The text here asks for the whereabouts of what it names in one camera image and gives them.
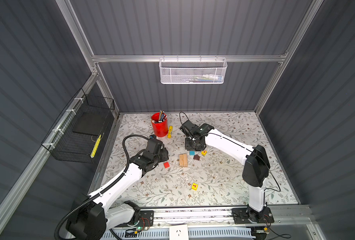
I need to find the natural wood block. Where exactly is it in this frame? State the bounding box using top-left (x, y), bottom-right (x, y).
top-left (179, 155), bottom-right (185, 167)
top-left (183, 154), bottom-right (188, 167)

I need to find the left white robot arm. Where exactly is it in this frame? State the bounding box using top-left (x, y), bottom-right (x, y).
top-left (54, 135), bottom-right (168, 240)

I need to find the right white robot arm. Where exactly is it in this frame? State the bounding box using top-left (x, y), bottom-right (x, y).
top-left (180, 120), bottom-right (271, 213)

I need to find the red cube block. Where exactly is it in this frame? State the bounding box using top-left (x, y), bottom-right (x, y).
top-left (163, 162), bottom-right (170, 169)

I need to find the yellow marker on table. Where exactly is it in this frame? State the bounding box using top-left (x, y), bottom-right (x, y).
top-left (167, 126), bottom-right (173, 139)

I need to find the red pen cup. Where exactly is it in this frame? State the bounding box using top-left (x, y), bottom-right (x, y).
top-left (151, 112), bottom-right (168, 138)

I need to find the yellow marker in basket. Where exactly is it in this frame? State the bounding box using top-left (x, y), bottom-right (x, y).
top-left (90, 135), bottom-right (102, 159)

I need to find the black foam pad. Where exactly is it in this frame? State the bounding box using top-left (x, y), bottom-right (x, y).
top-left (72, 113), bottom-right (106, 136)

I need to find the white power outlet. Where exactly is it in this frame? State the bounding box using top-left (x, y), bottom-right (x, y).
top-left (169, 225), bottom-right (189, 240)

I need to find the black corrugated cable hose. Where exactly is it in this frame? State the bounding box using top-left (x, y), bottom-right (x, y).
top-left (54, 134), bottom-right (149, 240)

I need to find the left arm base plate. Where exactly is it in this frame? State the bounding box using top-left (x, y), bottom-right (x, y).
top-left (117, 210), bottom-right (154, 227)

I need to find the white wire mesh basket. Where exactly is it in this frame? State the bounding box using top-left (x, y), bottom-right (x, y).
top-left (158, 58), bottom-right (228, 85)

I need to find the black wire wall basket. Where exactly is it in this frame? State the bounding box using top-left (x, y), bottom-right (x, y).
top-left (42, 91), bottom-right (115, 164)

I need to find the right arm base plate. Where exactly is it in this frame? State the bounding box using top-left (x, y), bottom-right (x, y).
top-left (231, 207), bottom-right (275, 224)

